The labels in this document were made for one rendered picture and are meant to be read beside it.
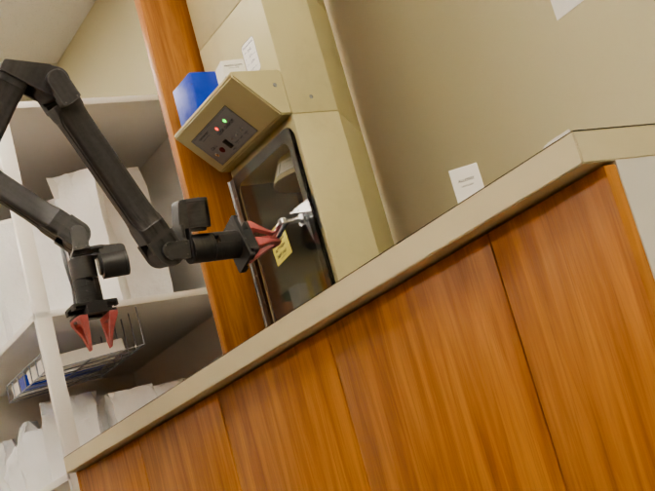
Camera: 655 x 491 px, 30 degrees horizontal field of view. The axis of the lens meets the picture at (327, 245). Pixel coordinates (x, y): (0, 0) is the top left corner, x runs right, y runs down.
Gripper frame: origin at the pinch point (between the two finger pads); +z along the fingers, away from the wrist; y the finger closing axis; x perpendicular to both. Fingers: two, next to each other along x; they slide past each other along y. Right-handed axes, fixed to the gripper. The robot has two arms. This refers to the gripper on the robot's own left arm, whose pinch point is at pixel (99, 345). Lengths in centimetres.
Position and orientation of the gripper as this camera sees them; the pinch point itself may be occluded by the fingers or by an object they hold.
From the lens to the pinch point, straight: 267.2
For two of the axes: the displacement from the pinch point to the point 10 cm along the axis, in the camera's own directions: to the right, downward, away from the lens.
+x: -4.5, 3.2, 8.3
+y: 8.5, -1.1, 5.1
